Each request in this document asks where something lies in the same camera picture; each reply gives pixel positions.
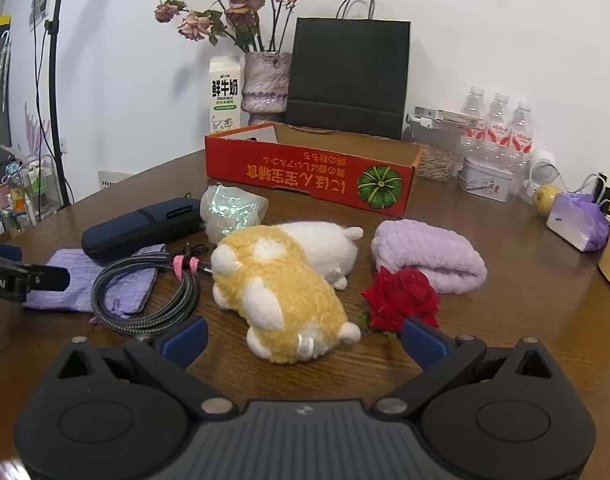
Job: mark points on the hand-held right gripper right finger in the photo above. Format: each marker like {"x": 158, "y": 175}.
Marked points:
{"x": 424, "y": 341}

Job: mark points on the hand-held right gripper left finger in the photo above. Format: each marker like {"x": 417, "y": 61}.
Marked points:
{"x": 186, "y": 341}

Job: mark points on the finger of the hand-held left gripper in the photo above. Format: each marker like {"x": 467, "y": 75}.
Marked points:
{"x": 2, "y": 250}
{"x": 47, "y": 277}

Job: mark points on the purple knit cloth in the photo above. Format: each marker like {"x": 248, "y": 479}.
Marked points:
{"x": 81, "y": 296}

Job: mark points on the red rose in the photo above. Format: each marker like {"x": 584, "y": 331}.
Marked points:
{"x": 400, "y": 300}

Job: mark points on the navy zip pouch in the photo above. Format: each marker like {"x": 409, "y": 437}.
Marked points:
{"x": 135, "y": 230}

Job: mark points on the yellow and white plush toy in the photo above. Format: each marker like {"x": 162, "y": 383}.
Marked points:
{"x": 280, "y": 290}

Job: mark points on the red cardboard box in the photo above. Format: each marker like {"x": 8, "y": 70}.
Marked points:
{"x": 295, "y": 175}

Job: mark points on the purple fluffy towel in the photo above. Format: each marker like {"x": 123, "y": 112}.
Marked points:
{"x": 435, "y": 255}

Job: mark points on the iridescent plastic bag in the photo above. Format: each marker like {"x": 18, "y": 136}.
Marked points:
{"x": 230, "y": 210}

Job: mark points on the black lamp stand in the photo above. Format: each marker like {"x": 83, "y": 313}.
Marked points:
{"x": 59, "y": 110}

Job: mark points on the white tin box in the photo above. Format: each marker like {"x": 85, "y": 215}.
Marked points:
{"x": 485, "y": 180}

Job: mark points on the clear container with seeds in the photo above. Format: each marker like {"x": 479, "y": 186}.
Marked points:
{"x": 435, "y": 161}

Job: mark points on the yellow fruit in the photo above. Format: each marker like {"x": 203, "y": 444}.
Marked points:
{"x": 546, "y": 201}

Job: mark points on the purple tissue pack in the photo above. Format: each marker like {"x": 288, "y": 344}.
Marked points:
{"x": 577, "y": 220}

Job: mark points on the small white fan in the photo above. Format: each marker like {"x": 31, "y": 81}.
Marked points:
{"x": 542, "y": 170}

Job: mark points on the clear water bottle red label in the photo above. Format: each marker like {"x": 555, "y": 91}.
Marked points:
{"x": 474, "y": 110}
{"x": 522, "y": 130}
{"x": 498, "y": 120}

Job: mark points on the white milk carton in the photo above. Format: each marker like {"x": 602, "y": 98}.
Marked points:
{"x": 226, "y": 95}

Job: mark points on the purple speckled vase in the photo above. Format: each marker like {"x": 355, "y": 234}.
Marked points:
{"x": 266, "y": 85}

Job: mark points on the black paper bag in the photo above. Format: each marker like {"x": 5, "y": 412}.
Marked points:
{"x": 350, "y": 70}

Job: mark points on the white wall outlet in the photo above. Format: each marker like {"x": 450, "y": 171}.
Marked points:
{"x": 116, "y": 179}

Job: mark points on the wall poster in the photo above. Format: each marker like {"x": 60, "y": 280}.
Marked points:
{"x": 42, "y": 2}

